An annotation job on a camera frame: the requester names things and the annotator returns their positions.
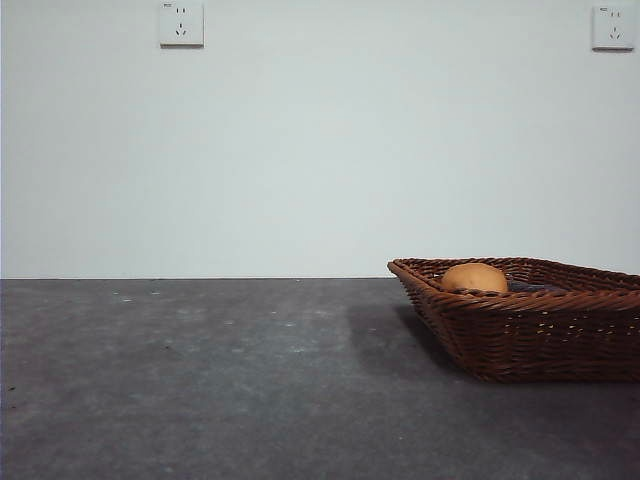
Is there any brown potato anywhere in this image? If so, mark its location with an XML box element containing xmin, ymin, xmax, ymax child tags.
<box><xmin>439</xmin><ymin>262</ymin><xmax>510</xmax><ymax>295</ymax></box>

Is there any purple eggplant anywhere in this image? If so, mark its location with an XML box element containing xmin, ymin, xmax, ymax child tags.
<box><xmin>507</xmin><ymin>279</ymin><xmax>566</xmax><ymax>294</ymax></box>

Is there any brown wicker basket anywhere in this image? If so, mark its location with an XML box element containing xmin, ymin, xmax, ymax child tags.
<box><xmin>387</xmin><ymin>256</ymin><xmax>640</xmax><ymax>385</ymax></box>

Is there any white wall socket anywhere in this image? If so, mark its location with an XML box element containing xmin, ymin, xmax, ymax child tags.
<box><xmin>159</xmin><ymin>1</ymin><xmax>205</xmax><ymax>49</ymax></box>
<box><xmin>591</xmin><ymin>5</ymin><xmax>629</xmax><ymax>52</ymax></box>

